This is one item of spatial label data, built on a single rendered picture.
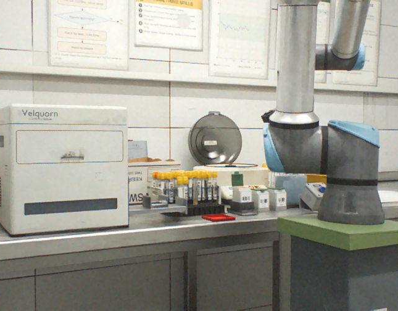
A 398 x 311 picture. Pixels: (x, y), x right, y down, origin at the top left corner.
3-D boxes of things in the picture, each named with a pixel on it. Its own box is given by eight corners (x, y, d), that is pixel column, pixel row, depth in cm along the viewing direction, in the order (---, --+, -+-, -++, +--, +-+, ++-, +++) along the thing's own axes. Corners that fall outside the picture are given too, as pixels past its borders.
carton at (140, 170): (110, 211, 156) (109, 161, 156) (83, 200, 182) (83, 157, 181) (182, 205, 168) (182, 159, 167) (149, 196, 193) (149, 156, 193)
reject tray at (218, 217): (213, 221, 137) (213, 218, 137) (201, 218, 143) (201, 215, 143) (235, 219, 140) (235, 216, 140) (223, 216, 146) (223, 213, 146)
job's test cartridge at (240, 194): (240, 210, 149) (240, 188, 149) (232, 207, 153) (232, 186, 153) (252, 208, 151) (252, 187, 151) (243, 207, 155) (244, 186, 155)
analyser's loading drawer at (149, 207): (113, 219, 128) (113, 199, 128) (105, 216, 134) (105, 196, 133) (187, 213, 137) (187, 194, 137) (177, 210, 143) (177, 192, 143)
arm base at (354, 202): (398, 224, 117) (400, 180, 117) (343, 226, 112) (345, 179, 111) (356, 215, 131) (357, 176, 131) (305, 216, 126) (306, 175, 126)
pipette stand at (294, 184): (286, 208, 162) (286, 176, 162) (271, 205, 168) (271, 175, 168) (310, 206, 167) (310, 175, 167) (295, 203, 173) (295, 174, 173)
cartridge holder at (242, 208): (242, 216, 147) (242, 203, 147) (226, 211, 155) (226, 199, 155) (258, 215, 149) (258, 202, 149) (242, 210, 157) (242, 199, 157)
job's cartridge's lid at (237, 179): (231, 171, 153) (231, 171, 154) (232, 187, 153) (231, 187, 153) (242, 170, 155) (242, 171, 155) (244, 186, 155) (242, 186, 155)
